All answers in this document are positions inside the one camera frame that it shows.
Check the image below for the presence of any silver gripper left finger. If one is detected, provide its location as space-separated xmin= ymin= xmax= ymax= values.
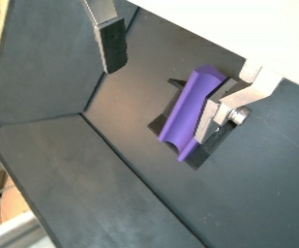
xmin=82 ymin=0 xmax=127 ymax=74

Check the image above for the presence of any purple arch object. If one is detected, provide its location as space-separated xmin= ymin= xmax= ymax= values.
xmin=158 ymin=65 xmax=227 ymax=162

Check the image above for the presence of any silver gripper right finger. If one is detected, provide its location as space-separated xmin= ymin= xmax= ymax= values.
xmin=194 ymin=61 xmax=282 ymax=143

